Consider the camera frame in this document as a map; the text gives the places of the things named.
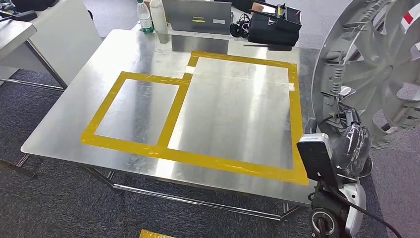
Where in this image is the black flat device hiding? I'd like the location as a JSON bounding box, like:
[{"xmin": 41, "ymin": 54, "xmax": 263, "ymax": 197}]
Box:
[{"xmin": 0, "ymin": 9, "xmax": 39, "ymax": 23}]

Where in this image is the green label water bottle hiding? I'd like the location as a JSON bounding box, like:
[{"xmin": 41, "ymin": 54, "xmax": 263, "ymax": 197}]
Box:
[{"xmin": 136, "ymin": 0, "xmax": 154, "ymax": 34}]

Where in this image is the steel workbench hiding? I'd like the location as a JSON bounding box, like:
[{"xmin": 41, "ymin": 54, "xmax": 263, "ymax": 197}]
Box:
[{"xmin": 20, "ymin": 29, "xmax": 321, "ymax": 222}]

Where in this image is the white desk cabinet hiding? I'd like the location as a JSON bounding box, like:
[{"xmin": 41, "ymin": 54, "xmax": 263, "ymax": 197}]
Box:
[{"xmin": 0, "ymin": 0, "xmax": 103, "ymax": 87}]

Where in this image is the small steel table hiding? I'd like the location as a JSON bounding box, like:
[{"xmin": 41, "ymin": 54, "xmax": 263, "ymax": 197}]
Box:
[{"xmin": 0, "ymin": 19, "xmax": 68, "ymax": 178}]

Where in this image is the black camera cable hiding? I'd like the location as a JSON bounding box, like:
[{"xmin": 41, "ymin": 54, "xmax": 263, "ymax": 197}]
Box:
[{"xmin": 308, "ymin": 183, "xmax": 403, "ymax": 238}]

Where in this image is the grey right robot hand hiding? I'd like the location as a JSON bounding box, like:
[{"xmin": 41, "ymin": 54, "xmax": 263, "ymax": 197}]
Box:
[{"xmin": 304, "ymin": 105, "xmax": 373, "ymax": 180}]

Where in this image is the white plastic bottle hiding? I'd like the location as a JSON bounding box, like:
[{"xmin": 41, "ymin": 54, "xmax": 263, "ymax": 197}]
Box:
[{"xmin": 149, "ymin": 0, "xmax": 168, "ymax": 34}]

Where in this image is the silver plastic wheel hubcap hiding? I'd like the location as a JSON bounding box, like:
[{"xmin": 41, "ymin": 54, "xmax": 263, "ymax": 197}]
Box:
[{"xmin": 311, "ymin": 0, "xmax": 420, "ymax": 150}]

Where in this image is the black cable bundle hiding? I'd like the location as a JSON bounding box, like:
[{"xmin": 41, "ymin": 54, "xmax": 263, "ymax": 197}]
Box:
[{"xmin": 229, "ymin": 13, "xmax": 252, "ymax": 38}]

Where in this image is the black bag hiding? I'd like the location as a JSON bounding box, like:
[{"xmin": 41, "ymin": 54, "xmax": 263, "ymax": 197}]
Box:
[{"xmin": 10, "ymin": 0, "xmax": 59, "ymax": 12}]

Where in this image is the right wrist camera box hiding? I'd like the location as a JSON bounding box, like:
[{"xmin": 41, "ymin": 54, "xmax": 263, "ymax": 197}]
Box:
[{"xmin": 296, "ymin": 133, "xmax": 339, "ymax": 188}]

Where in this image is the black equipment case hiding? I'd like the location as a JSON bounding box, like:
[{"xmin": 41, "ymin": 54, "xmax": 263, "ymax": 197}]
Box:
[{"xmin": 248, "ymin": 2, "xmax": 303, "ymax": 47}]

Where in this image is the grey laptop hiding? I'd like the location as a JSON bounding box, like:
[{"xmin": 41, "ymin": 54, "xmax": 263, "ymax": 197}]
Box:
[{"xmin": 161, "ymin": 0, "xmax": 233, "ymax": 35}]

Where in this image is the yellow workbench tape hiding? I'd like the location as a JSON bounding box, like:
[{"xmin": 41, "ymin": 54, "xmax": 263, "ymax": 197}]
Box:
[{"xmin": 80, "ymin": 51, "xmax": 309, "ymax": 186}]

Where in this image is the yellow floor tape square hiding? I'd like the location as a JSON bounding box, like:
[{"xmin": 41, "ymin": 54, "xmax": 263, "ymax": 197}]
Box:
[{"xmin": 139, "ymin": 229, "xmax": 176, "ymax": 238}]

